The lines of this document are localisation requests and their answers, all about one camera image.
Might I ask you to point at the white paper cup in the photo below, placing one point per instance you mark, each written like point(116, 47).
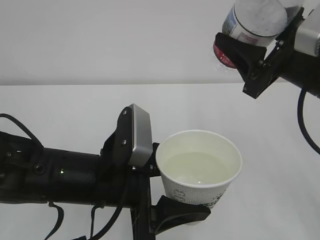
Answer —
point(197, 166)

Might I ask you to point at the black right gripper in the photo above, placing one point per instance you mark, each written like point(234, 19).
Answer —
point(257, 69)

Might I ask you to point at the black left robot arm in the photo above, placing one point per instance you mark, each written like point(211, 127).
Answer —
point(31, 174)

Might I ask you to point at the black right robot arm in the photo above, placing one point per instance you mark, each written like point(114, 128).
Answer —
point(295, 57)

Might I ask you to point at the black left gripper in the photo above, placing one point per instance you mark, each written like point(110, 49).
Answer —
point(125, 186)

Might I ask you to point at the clear Nongfu Spring water bottle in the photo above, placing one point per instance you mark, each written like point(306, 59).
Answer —
point(255, 22)

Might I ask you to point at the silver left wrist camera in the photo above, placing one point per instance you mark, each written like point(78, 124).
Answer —
point(133, 136)

